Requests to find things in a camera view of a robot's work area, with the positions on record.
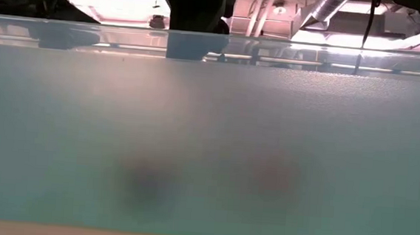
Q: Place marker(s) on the round ceiling light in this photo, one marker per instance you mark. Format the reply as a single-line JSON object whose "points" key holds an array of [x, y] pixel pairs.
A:
{"points": [[279, 10]]}

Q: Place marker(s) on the green translucent plastic container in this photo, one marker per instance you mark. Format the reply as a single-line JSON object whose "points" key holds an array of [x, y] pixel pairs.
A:
{"points": [[46, 121]]}

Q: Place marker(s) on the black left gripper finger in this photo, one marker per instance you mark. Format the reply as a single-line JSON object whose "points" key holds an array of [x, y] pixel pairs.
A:
{"points": [[72, 15]]}

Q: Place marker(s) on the white ceiling pipes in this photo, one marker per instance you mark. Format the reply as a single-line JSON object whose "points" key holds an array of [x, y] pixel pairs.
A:
{"points": [[256, 13]]}

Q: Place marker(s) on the silver corrugated ceiling duct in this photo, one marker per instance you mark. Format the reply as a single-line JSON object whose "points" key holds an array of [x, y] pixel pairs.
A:
{"points": [[329, 7]]}

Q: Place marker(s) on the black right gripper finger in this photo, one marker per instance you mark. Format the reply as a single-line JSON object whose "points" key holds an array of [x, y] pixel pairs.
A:
{"points": [[211, 21], [181, 19]]}

